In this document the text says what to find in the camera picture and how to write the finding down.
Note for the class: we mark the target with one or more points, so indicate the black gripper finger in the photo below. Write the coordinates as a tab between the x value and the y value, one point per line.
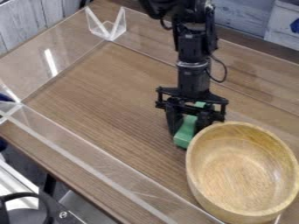
174	117
204	121

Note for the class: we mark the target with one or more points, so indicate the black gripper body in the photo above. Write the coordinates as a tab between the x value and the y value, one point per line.
170	96

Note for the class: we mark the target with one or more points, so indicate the green rectangular block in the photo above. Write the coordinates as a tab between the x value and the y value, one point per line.
186	133

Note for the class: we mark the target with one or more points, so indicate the brown wooden bowl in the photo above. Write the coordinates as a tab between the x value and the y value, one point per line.
242	173

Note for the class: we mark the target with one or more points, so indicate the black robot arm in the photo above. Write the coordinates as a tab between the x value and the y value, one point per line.
196	40

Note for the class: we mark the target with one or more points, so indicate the white box blue label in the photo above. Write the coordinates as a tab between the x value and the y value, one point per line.
282	30

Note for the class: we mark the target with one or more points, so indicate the black table leg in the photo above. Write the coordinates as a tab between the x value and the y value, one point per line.
50	184

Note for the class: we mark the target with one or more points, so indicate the black metal clamp base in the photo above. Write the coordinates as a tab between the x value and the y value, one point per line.
53	213

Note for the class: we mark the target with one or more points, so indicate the clear acrylic corner bracket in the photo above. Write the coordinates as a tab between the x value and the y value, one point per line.
108	30

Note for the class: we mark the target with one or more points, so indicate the clear acrylic front wall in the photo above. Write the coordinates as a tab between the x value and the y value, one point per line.
117	188

